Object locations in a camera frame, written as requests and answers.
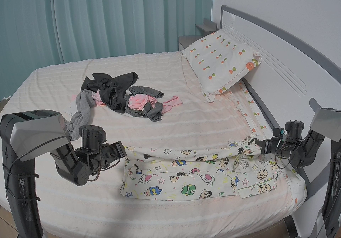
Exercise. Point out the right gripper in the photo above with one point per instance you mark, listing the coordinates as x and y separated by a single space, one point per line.
270 146

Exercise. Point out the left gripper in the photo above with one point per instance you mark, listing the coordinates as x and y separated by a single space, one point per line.
117 150

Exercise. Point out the white printed pyjama top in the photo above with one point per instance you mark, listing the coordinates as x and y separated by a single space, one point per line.
186 178

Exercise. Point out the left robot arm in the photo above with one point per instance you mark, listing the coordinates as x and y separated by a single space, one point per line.
37 130

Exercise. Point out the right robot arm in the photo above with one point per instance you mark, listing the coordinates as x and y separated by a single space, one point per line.
325 122

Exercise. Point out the pile of clothes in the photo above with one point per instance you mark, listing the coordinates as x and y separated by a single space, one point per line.
117 90

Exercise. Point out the bed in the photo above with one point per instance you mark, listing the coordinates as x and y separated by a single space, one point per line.
186 85

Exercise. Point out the grey knit garment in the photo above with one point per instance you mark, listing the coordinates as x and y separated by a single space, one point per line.
82 103

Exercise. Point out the white printed pillow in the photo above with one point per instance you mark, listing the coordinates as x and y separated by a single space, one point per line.
221 61

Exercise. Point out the grey bedside table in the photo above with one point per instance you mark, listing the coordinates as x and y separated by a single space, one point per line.
186 41

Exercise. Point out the blue-green curtain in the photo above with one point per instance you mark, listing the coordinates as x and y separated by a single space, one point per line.
106 5

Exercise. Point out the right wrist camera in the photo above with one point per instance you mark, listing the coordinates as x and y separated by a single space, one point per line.
278 133

